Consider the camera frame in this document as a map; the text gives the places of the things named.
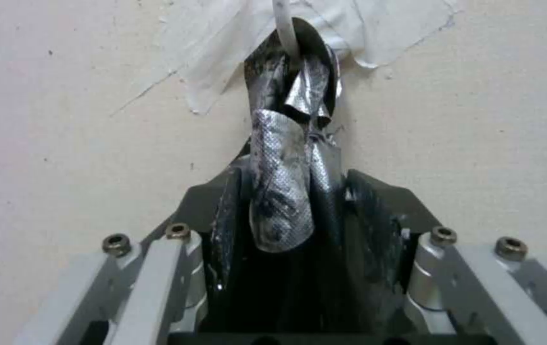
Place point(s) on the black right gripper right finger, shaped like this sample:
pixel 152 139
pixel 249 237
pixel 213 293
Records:
pixel 474 280

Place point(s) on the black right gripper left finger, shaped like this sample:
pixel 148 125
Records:
pixel 158 273

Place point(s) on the black plastic trash bag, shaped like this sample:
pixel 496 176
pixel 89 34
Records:
pixel 280 201

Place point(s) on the clear adhesive tape patch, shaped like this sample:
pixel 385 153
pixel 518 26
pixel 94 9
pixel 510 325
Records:
pixel 388 32

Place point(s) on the white wall hook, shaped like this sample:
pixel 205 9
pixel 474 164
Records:
pixel 285 25

